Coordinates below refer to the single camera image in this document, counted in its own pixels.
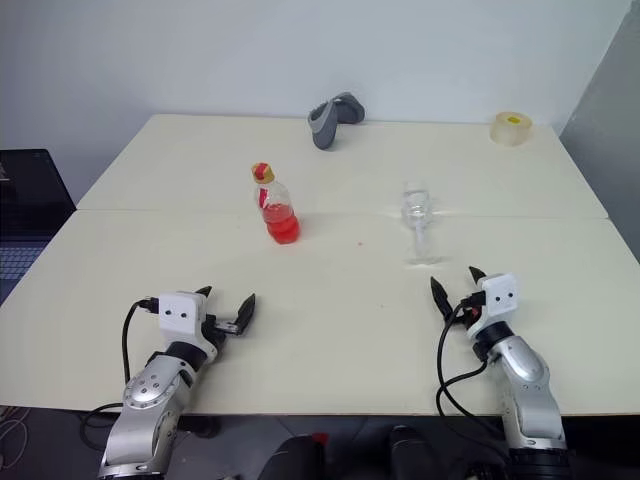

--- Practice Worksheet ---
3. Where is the translucent tape roll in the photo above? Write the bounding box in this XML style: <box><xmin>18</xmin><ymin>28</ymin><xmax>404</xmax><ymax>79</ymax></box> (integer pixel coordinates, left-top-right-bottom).
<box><xmin>489</xmin><ymin>111</ymin><xmax>534</xmax><ymax>149</ymax></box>

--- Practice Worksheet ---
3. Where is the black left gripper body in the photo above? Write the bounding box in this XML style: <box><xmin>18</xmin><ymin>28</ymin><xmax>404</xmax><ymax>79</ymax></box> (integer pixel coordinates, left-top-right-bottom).
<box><xmin>200</xmin><ymin>312</ymin><xmax>242</xmax><ymax>352</ymax></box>

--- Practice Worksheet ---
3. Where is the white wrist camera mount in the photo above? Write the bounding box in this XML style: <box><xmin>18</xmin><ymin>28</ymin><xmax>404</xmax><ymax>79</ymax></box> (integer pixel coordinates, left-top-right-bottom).
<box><xmin>465</xmin><ymin>273</ymin><xmax>522</xmax><ymax>342</ymax></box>
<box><xmin>158</xmin><ymin>292</ymin><xmax>219</xmax><ymax>361</ymax></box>

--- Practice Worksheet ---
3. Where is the dark laptop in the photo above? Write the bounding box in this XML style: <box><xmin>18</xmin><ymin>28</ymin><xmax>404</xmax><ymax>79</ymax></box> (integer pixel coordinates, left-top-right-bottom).
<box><xmin>0</xmin><ymin>148</ymin><xmax>78</xmax><ymax>306</ymax></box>

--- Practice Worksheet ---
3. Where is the dark rounded shape red mark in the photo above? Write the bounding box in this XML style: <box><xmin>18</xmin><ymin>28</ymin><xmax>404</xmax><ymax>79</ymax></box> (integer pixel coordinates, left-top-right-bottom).
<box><xmin>257</xmin><ymin>432</ymin><xmax>332</xmax><ymax>480</ymax></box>

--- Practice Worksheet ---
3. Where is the bottle with red liquid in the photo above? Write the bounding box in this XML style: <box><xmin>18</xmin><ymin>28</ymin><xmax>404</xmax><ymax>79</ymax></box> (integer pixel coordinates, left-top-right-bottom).
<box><xmin>250</xmin><ymin>161</ymin><xmax>303</xmax><ymax>245</ymax></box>

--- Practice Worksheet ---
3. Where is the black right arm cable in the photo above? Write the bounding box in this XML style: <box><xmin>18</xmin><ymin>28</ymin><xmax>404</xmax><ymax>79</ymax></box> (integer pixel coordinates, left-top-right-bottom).
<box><xmin>434</xmin><ymin>294</ymin><xmax>506</xmax><ymax>441</ymax></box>

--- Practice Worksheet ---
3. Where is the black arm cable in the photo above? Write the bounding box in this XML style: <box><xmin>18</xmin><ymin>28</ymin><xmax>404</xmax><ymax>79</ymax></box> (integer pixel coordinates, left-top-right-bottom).
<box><xmin>79</xmin><ymin>296</ymin><xmax>162</xmax><ymax>454</ymax></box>
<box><xmin>434</xmin><ymin>294</ymin><xmax>506</xmax><ymax>441</ymax></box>

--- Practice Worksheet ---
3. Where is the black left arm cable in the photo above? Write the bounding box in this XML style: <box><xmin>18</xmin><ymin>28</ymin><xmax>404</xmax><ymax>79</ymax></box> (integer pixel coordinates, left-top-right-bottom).
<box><xmin>79</xmin><ymin>296</ymin><xmax>162</xmax><ymax>454</ymax></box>

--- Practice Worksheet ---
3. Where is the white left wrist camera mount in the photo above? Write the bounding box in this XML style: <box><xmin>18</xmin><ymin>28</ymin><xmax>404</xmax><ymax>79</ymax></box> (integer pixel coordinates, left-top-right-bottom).
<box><xmin>158</xmin><ymin>292</ymin><xmax>219</xmax><ymax>361</ymax></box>

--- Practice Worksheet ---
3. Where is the clear wine glass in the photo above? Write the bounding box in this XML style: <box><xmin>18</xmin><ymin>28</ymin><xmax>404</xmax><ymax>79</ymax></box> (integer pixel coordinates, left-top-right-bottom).
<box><xmin>399</xmin><ymin>180</ymin><xmax>444</xmax><ymax>266</ymax></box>

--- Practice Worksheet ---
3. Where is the grey handheld device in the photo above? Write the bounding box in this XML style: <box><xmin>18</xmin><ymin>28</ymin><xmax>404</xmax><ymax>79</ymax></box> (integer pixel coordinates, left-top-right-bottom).
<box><xmin>307</xmin><ymin>91</ymin><xmax>367</xmax><ymax>151</ymax></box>

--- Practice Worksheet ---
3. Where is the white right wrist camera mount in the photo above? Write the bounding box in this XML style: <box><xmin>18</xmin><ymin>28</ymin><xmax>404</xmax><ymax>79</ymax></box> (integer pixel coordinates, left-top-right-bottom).
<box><xmin>465</xmin><ymin>273</ymin><xmax>522</xmax><ymax>342</ymax></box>

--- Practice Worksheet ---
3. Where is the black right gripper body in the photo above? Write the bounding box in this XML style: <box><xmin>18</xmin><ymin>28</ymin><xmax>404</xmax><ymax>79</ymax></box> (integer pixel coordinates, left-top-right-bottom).
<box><xmin>451</xmin><ymin>291</ymin><xmax>486</xmax><ymax>329</ymax></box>

